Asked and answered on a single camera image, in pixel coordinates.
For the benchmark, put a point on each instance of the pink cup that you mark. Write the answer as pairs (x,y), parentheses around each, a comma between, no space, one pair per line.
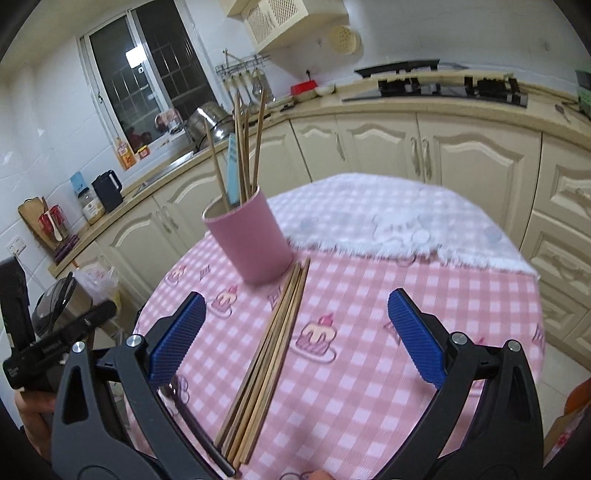
(249,240)

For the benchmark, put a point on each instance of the steel rice cooker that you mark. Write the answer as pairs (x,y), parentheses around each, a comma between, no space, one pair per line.
(55,300)

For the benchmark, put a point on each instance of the white fringed cloth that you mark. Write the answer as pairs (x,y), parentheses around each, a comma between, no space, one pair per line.
(392,217)

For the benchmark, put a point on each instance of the blue wall box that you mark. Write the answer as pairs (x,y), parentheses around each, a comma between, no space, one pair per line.
(78,182)

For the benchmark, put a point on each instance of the small cream lattice cabinet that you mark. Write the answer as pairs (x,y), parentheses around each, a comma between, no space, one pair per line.
(272,18)

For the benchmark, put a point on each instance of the steel pot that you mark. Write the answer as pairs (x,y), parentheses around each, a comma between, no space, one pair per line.
(205,122)

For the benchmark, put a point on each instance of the round cream steamer tray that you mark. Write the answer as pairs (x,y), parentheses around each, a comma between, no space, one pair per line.
(344,39)

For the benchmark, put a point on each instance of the red utensil holder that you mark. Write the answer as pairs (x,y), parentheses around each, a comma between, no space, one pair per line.
(51,224)

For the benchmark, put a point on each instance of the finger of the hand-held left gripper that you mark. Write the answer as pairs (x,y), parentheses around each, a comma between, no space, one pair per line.
(97,316)

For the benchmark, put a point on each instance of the black kettle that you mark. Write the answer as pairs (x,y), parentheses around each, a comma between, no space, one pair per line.
(108,191)

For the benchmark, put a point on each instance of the black spoon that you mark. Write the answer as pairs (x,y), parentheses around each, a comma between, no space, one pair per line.
(203,438)

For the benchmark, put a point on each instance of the clear plastic bag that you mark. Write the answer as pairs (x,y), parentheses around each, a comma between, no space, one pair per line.
(99,281)

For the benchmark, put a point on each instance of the orange bottle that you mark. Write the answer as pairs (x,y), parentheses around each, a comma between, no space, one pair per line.
(125,154)

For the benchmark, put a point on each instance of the person's left hand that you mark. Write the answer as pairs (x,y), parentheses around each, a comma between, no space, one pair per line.
(34,415)

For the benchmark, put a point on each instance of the orange cardboard box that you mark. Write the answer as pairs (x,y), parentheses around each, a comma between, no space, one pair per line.
(572,415)

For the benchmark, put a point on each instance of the white bowl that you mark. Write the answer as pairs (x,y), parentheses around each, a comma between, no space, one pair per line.
(326,89)

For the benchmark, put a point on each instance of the pile of wooden chopsticks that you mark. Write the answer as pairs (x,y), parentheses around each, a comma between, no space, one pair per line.
(272,350)

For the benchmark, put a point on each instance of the person's right hand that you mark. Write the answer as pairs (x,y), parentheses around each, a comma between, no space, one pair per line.
(316,475)

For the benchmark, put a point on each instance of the beige stone board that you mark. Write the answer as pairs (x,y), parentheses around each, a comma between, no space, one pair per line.
(364,87)

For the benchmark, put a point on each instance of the wooden cutting board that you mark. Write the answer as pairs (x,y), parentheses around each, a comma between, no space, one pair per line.
(32,214)

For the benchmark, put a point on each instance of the steel spoon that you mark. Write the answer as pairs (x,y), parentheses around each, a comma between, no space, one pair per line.
(561,111)

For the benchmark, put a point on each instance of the cream base cabinets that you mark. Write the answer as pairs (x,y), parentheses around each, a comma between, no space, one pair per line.
(461,147)

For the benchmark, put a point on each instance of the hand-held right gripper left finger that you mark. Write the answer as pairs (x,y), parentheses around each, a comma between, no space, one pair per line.
(178,339)

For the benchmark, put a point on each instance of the glass jar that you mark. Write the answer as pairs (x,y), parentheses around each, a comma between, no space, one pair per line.
(92,210)

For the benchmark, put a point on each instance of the black induction cooker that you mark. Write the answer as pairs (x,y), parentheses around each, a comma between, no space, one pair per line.
(397,68)

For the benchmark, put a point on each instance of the sliding window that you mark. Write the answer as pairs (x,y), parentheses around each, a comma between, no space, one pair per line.
(138,83)

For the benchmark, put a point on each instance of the green multicooker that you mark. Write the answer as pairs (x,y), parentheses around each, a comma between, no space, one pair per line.
(585,92)

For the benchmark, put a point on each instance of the pink checkered tablecloth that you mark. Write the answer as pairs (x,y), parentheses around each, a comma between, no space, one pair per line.
(369,369)

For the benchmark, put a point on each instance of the black glass gas stove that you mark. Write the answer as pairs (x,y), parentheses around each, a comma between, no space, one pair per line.
(443,90)

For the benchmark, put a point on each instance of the steel sink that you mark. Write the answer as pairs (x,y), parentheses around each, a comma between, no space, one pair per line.
(157,177)

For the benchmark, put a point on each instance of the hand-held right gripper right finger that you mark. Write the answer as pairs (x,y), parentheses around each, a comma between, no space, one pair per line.
(415,341)

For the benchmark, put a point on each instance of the wall utensil rack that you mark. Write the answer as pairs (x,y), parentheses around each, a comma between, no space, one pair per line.
(242,62)

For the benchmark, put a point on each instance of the light blue sheathed knife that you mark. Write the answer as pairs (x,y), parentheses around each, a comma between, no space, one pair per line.
(233,170)

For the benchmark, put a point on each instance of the small beige bowl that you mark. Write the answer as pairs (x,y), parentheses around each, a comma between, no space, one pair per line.
(305,96)

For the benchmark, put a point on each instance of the pink cloth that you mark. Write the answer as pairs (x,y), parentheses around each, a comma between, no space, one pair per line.
(166,120)

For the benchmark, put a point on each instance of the red container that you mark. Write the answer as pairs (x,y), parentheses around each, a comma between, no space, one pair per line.
(304,87)

